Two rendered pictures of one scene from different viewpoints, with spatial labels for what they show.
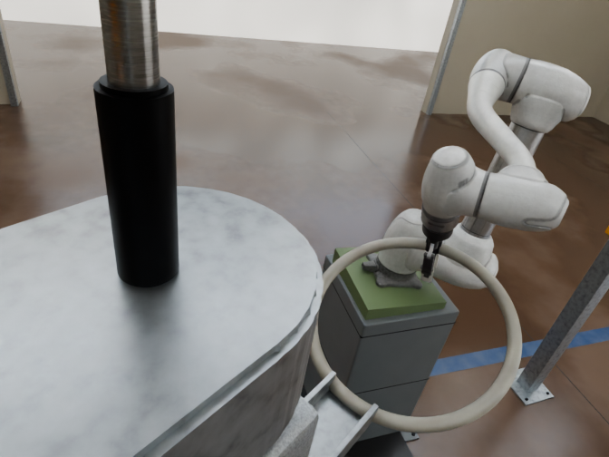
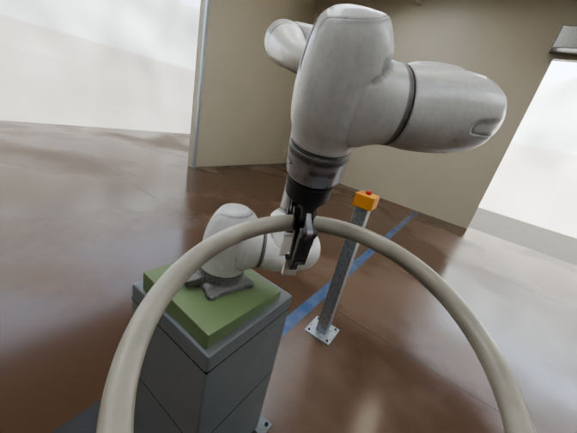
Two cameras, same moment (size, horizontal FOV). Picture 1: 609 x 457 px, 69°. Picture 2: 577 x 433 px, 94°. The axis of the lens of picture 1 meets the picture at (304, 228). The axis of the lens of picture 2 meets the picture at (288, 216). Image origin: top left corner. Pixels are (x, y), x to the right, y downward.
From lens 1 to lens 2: 0.77 m
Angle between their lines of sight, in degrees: 34
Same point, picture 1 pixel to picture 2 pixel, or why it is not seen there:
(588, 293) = (350, 250)
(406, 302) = (245, 307)
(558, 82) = not seen: hidden behind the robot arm
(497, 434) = (323, 381)
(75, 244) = not seen: outside the picture
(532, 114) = not seen: hidden behind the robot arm
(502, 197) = (445, 86)
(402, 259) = (231, 260)
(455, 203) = (373, 111)
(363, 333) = (209, 367)
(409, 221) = (230, 216)
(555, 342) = (337, 291)
